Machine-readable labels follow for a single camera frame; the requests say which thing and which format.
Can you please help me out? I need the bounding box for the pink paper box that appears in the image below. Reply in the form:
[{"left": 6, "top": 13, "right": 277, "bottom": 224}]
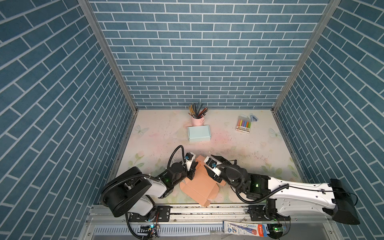
[{"left": 179, "top": 156, "right": 226, "bottom": 207}]

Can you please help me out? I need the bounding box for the light blue paper box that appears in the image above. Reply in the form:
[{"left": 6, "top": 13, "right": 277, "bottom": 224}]
[{"left": 188, "top": 125, "right": 212, "bottom": 142}]

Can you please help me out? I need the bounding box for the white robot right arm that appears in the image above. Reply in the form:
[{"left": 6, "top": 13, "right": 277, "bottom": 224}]
[{"left": 204, "top": 156, "right": 360, "bottom": 225}]

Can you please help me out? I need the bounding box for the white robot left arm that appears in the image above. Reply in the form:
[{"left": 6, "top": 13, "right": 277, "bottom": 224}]
[{"left": 100, "top": 145, "right": 198, "bottom": 222}]

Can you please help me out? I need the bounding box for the white toothpaste style box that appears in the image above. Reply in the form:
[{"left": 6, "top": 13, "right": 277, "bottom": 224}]
[{"left": 223, "top": 221, "right": 269, "bottom": 237}]

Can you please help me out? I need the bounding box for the pack of coloured markers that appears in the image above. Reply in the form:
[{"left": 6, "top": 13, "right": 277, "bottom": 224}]
[{"left": 236, "top": 116, "right": 251, "bottom": 134}]

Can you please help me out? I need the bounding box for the pink metal pencil bucket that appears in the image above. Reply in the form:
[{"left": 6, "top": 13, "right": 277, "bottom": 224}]
[{"left": 191, "top": 117, "right": 205, "bottom": 127}]

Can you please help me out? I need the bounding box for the bundle of coloured pencils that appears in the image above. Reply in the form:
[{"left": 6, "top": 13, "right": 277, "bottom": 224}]
[{"left": 189, "top": 102, "right": 209, "bottom": 119}]

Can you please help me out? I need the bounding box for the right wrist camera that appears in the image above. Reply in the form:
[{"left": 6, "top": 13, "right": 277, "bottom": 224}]
[{"left": 204, "top": 157, "right": 222, "bottom": 176}]

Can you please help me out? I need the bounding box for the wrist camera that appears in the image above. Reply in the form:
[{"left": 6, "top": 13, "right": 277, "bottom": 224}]
[
  {"left": 184, "top": 152, "right": 196, "bottom": 171},
  {"left": 204, "top": 157, "right": 222, "bottom": 176}
]

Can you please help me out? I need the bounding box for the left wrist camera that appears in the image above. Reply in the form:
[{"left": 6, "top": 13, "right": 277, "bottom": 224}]
[{"left": 184, "top": 152, "right": 196, "bottom": 171}]

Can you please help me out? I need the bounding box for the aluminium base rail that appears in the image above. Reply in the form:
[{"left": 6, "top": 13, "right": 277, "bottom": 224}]
[{"left": 86, "top": 202, "right": 334, "bottom": 224}]

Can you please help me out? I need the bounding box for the left aluminium corner post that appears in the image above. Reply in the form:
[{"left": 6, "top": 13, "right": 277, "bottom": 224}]
[{"left": 78, "top": 0, "right": 138, "bottom": 115}]

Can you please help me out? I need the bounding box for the aluminium corner post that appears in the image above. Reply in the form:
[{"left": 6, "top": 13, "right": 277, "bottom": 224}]
[
  {"left": 78, "top": 0, "right": 138, "bottom": 115},
  {"left": 272, "top": 0, "right": 341, "bottom": 114}
]

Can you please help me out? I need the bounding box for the right aluminium corner post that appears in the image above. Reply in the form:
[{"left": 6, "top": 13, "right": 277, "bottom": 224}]
[{"left": 272, "top": 0, "right": 341, "bottom": 114}]

